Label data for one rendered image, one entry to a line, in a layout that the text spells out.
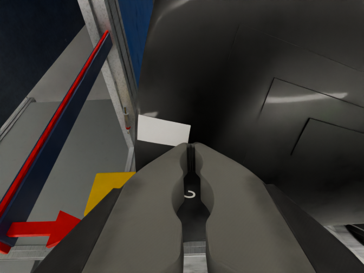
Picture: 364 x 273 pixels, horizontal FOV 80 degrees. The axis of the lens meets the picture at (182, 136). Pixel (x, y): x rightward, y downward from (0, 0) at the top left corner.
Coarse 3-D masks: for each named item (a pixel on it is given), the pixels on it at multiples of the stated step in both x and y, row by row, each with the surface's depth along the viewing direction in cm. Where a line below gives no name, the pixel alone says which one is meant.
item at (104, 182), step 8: (96, 176) 44; (104, 176) 43; (112, 176) 43; (120, 176) 43; (128, 176) 43; (96, 184) 42; (104, 184) 42; (112, 184) 42; (120, 184) 42; (96, 192) 41; (104, 192) 41; (88, 200) 40; (96, 200) 40; (88, 208) 39
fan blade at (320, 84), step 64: (192, 0) 10; (256, 0) 10; (320, 0) 9; (192, 64) 11; (256, 64) 11; (320, 64) 10; (192, 128) 13; (256, 128) 12; (320, 128) 12; (320, 192) 15
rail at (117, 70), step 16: (80, 0) 33; (96, 0) 33; (112, 0) 37; (96, 16) 35; (112, 16) 37; (96, 32) 36; (112, 32) 36; (112, 48) 38; (128, 48) 46; (112, 64) 42; (128, 64) 46; (112, 80) 43; (128, 80) 46; (112, 96) 46; (128, 96) 46; (128, 112) 49; (128, 144) 56
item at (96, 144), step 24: (24, 120) 134; (48, 120) 133; (96, 120) 131; (0, 144) 120; (24, 144) 120; (72, 144) 118; (96, 144) 117; (120, 144) 116; (0, 168) 109; (72, 168) 106; (96, 168) 106; (120, 168) 105; (0, 192) 99; (48, 192) 98; (72, 192) 97; (48, 216) 90; (24, 240) 84
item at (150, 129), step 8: (144, 120) 13; (152, 120) 13; (160, 120) 13; (144, 128) 13; (152, 128) 13; (160, 128) 13; (168, 128) 13; (176, 128) 13; (184, 128) 13; (144, 136) 14; (152, 136) 14; (160, 136) 14; (168, 136) 13; (176, 136) 13; (184, 136) 13; (168, 144) 14; (176, 144) 14
